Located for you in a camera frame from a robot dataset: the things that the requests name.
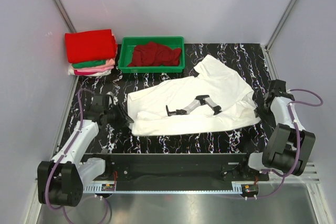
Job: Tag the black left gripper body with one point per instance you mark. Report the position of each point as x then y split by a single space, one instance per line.
113 115

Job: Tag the green folded t-shirt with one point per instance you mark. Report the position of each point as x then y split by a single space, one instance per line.
88 64

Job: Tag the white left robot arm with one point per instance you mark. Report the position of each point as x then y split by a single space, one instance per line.
62 179

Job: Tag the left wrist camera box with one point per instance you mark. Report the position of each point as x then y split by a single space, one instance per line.
101 102

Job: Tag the white printed t-shirt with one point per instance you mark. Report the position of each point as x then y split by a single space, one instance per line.
217 99

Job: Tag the red folded t-shirt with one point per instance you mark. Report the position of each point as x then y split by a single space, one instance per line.
90 46

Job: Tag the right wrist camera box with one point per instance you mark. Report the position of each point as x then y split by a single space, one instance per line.
277 88

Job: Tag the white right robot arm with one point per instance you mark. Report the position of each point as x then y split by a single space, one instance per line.
290 145

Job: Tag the dark red crumpled t-shirt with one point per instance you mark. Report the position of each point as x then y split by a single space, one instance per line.
153 55

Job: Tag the white slotted cable duct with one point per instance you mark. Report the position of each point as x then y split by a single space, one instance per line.
105 188

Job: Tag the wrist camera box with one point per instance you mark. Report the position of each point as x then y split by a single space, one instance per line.
101 102
277 88

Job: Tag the green plastic bin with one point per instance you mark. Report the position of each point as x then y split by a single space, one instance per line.
129 43

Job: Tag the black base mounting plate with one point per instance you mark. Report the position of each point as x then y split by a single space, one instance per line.
180 170

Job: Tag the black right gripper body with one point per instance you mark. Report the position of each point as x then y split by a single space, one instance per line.
263 108

